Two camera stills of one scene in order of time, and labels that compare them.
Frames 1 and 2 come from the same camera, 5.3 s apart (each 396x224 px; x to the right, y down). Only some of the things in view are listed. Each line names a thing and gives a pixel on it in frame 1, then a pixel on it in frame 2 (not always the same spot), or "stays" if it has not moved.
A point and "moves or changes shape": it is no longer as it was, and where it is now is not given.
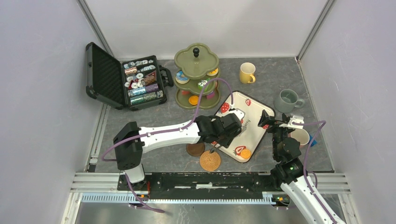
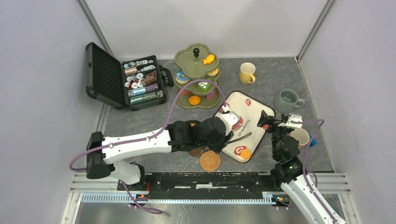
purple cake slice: [211, 95] stays
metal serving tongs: [213, 149] moves or changes shape
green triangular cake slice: [201, 84] stays
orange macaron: [193, 100] stays
